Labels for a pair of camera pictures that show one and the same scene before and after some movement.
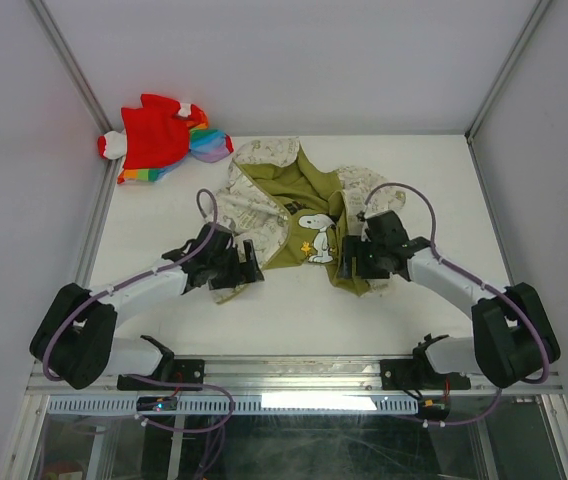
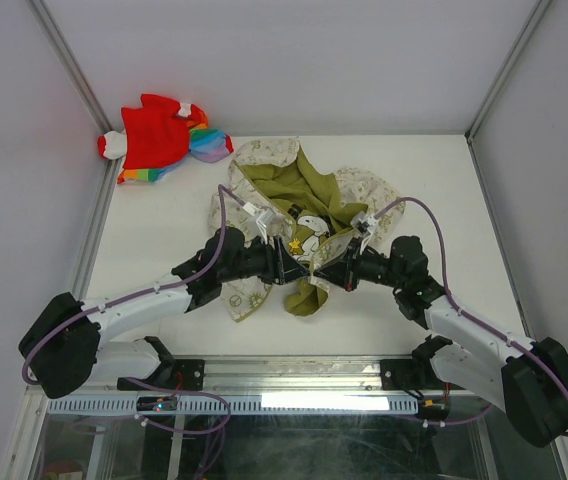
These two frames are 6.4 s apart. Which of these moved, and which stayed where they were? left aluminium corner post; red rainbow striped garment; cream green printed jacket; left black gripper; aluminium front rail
Moved: left black gripper; cream green printed jacket
Stayed: left aluminium corner post; red rainbow striped garment; aluminium front rail
